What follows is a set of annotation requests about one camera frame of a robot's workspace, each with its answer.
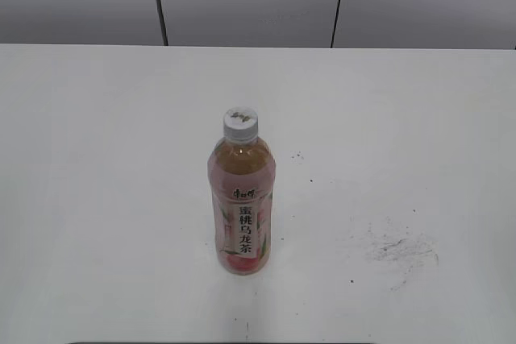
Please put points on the peach oolong tea bottle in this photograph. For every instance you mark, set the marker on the peach oolong tea bottle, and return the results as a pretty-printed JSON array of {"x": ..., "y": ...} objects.
[{"x": 241, "y": 178}]

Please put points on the white bottle cap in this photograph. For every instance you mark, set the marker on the white bottle cap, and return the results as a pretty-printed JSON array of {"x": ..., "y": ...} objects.
[{"x": 240, "y": 125}]

